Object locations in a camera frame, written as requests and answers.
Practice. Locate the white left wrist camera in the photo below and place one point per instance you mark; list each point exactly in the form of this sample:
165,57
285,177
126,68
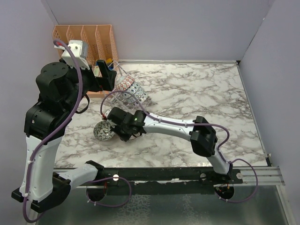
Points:
79,49

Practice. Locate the white diamond patterned bowl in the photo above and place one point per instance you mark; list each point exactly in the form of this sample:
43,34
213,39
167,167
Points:
142,98

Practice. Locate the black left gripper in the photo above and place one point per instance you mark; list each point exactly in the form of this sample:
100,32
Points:
105,83

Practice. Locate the aluminium side rail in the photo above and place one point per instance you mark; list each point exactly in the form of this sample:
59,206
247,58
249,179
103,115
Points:
267,176

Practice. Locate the white wire dish rack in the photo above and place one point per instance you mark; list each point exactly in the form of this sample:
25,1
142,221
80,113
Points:
116,99

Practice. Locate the white petal patterned bowl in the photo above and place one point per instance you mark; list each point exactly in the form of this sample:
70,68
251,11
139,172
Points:
137,95

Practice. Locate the black leaf patterned bowl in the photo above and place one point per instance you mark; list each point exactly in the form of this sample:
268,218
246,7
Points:
102,131

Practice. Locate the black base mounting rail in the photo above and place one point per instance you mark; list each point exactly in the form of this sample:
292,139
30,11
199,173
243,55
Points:
162,180

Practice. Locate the red patterned bowl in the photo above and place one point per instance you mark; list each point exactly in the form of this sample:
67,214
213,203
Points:
125,83

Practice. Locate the blue floral patterned bowl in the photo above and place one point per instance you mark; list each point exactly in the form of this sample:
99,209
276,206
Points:
135,90

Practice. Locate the blue triangle patterned bowl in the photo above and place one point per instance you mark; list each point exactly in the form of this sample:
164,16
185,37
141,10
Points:
131,89

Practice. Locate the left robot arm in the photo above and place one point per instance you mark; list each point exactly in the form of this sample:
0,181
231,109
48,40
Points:
61,89

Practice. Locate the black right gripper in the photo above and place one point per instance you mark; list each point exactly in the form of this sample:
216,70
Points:
124,138

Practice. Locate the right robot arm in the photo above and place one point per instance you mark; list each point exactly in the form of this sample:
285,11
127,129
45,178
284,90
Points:
205,138

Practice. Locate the orange plastic file organizer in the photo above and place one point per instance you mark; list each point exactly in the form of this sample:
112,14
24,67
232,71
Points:
100,40

